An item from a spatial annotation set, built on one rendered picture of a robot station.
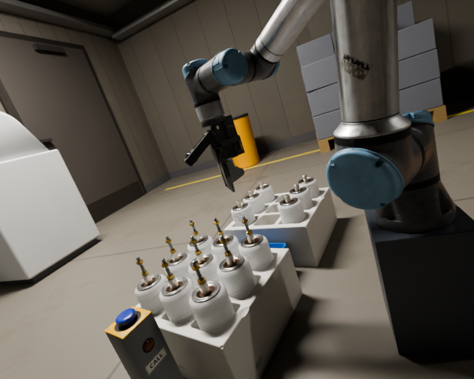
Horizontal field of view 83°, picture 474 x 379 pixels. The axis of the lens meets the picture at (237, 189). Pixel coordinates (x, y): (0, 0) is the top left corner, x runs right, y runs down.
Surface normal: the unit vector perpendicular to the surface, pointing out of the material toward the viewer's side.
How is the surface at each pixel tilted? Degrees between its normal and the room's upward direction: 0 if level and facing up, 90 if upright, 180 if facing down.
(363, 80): 92
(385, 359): 0
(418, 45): 90
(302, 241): 90
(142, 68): 90
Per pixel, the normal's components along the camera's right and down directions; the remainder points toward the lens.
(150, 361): 0.79, -0.11
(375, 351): -0.31, -0.92
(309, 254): -0.50, 0.37
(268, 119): -0.29, 0.34
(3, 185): 0.89, -0.19
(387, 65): 0.24, 0.29
